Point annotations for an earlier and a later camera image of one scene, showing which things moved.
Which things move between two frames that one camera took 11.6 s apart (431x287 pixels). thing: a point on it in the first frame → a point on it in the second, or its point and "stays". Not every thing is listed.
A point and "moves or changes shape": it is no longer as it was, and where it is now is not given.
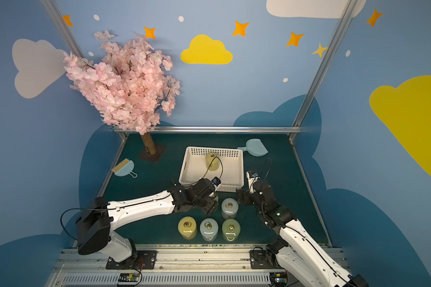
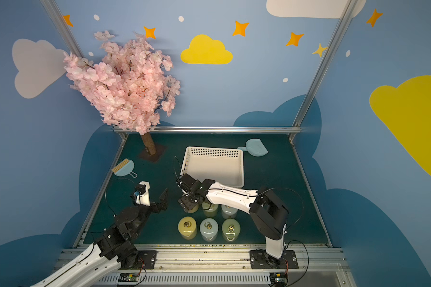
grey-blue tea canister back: x=229 y=207 stays
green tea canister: x=231 y=229 stays
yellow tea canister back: x=214 y=165 moves or changes shape
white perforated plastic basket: x=230 y=170 stays
